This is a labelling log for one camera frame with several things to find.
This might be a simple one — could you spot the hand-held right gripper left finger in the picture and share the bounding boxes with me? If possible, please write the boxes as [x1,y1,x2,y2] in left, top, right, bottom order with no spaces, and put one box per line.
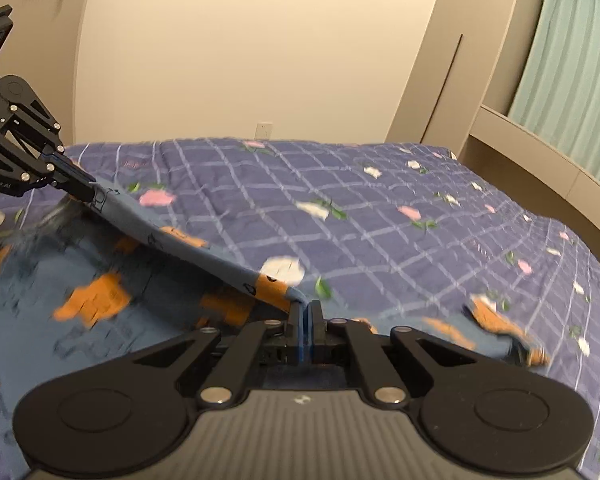
[130,301,307,406]

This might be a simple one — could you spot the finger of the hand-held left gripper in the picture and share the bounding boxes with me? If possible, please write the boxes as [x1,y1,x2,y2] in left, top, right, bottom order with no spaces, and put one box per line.
[10,91,97,194]
[0,127,94,202]

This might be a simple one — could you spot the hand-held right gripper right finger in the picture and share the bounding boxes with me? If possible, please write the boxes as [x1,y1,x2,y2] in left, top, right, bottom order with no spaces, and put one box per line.
[306,301,482,406]

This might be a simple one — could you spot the blue pants with orange patches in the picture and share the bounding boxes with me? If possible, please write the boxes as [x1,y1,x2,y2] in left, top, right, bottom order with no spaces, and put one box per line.
[0,182,551,480]

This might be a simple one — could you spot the blue checked floral quilt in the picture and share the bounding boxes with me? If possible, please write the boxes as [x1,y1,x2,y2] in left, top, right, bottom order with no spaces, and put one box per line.
[0,139,600,480]

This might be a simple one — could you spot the beige wardrobe with curved slot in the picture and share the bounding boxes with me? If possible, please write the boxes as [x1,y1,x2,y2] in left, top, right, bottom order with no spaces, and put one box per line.
[385,0,552,161]

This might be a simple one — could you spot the light green curtain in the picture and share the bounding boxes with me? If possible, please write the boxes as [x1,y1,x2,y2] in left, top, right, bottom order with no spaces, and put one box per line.
[507,0,600,187]

